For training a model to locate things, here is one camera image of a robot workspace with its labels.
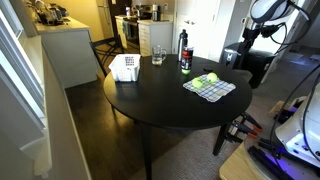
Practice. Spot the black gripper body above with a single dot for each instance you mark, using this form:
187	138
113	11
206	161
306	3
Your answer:
253	34

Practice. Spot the green tennis ball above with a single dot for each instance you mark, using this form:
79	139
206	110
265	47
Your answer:
186	71
197	82
212	77

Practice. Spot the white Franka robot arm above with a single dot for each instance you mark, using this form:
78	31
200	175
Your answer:
270	10

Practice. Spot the clear tennis ball can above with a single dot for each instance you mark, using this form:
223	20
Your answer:
187	58

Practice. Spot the green tennis ball inside can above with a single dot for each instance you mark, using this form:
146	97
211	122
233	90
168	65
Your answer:
186	71

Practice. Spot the black round lid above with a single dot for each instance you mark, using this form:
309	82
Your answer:
209	69

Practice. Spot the white door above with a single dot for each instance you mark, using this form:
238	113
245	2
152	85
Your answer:
196	26

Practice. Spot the checkered cloth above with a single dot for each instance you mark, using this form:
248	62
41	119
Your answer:
210	89

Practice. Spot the steel water bottle black cap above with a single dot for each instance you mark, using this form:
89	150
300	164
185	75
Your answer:
182	43

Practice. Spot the black clamp orange tips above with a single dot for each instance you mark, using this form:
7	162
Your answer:
242	129
251	120

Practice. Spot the clear glass mug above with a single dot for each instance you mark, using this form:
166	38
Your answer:
157	55

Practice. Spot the white drawer cabinet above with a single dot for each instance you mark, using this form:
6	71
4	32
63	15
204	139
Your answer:
155	36

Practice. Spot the silver coffee maker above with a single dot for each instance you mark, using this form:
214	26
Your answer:
155	12

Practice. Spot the round black table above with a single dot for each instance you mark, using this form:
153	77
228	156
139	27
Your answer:
160	100

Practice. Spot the black stove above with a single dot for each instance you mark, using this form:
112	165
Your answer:
132	31

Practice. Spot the white plastic basket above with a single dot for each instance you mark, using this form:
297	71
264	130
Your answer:
125	68

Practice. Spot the wooden board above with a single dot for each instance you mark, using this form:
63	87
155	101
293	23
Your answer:
235	166

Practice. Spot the grey robot mounting plate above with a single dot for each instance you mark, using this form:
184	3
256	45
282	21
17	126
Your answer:
290	166

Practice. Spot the black folding chair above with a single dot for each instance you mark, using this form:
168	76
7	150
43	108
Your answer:
106	50

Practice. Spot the white kitchen counter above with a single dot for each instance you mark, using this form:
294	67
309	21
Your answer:
68	50

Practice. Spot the white window frame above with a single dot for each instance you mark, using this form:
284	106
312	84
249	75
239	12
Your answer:
20	73

